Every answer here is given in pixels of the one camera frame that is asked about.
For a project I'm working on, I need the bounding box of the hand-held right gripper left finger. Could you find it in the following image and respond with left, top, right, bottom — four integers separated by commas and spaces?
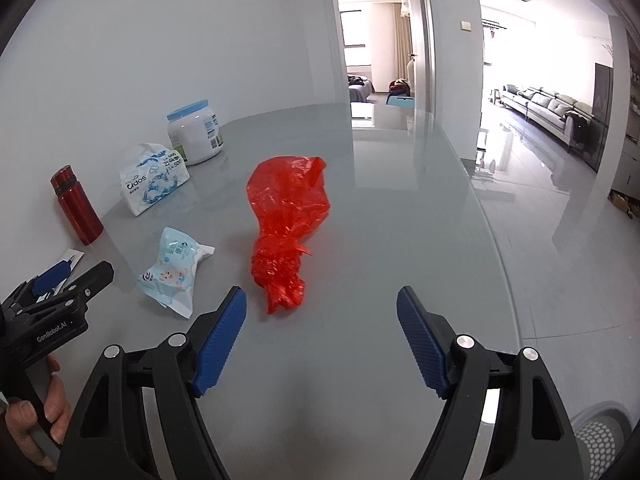
55, 286, 248, 480

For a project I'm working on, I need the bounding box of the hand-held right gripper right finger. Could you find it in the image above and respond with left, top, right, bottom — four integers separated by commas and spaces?
396, 286, 584, 480

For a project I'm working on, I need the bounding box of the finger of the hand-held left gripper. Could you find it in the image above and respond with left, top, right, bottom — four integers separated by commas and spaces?
50, 261, 115, 309
30, 261, 76, 296

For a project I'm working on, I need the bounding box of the light blue wipes pack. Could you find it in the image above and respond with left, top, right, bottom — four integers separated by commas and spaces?
137, 227, 216, 318

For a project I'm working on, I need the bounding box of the red plastic bag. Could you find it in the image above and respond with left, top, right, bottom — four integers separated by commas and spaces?
246, 156, 332, 315

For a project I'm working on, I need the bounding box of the white perforated plastic basket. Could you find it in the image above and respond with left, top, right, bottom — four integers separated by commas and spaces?
570, 402, 632, 480

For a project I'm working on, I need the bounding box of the person's left hand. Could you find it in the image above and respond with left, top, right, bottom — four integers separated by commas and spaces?
0, 356, 72, 480

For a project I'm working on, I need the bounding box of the white card with black pen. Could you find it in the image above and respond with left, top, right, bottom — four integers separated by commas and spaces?
50, 249, 85, 292

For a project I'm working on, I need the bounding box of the red metal water bottle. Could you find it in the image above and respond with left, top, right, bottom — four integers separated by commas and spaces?
50, 165, 104, 246

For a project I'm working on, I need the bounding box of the white blue tissue pack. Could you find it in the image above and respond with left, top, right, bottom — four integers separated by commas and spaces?
119, 143, 191, 217

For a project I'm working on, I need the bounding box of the white jar with blue lid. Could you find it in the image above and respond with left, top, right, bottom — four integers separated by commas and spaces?
166, 100, 226, 166

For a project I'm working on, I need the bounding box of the cardboard box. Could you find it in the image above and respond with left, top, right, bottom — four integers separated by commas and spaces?
608, 190, 634, 219

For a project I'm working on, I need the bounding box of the bed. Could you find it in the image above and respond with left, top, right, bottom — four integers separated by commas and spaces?
347, 75, 374, 106

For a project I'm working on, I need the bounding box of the grey sofa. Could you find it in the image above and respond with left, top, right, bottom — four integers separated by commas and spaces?
502, 84, 596, 151

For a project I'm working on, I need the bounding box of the black jacket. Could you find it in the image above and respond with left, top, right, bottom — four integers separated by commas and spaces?
571, 111, 596, 150

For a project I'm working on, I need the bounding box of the dark tall cabinet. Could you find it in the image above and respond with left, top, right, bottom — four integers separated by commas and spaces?
594, 62, 614, 173

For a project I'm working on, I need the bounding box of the beige curtain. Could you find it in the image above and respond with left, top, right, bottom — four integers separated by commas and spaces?
391, 2, 414, 93

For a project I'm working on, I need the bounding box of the wooden door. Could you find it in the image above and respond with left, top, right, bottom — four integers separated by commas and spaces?
406, 0, 435, 111

